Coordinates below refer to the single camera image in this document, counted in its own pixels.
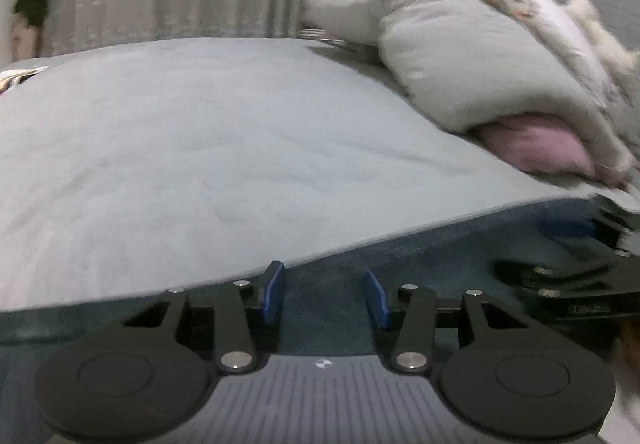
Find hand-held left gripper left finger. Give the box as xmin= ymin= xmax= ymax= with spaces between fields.
xmin=122 ymin=260 xmax=287 ymax=372

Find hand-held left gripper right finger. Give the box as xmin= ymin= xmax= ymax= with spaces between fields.
xmin=363 ymin=268 xmax=532 ymax=372

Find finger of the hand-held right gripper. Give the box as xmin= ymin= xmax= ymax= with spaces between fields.
xmin=494 ymin=260 xmax=618 ymax=301
xmin=539 ymin=209 xmax=640 ymax=255

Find dark blue denim jeans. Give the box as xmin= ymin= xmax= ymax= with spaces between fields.
xmin=0 ymin=196 xmax=626 ymax=375

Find pink blanket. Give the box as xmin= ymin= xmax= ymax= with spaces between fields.
xmin=480 ymin=113 xmax=626 ymax=185

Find flower outline print quilt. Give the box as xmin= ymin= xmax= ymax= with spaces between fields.
xmin=525 ymin=0 xmax=636 ymax=175

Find white plush toy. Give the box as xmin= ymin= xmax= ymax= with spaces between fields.
xmin=567 ymin=0 xmax=640 ymax=75

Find grey folded duvet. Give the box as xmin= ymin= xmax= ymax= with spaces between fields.
xmin=302 ymin=0 xmax=640 ymax=185

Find open book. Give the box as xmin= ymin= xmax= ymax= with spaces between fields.
xmin=0 ymin=66 xmax=48 ymax=95

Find pink hanging garment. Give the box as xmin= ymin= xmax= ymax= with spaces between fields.
xmin=11 ymin=16 xmax=43 ymax=61

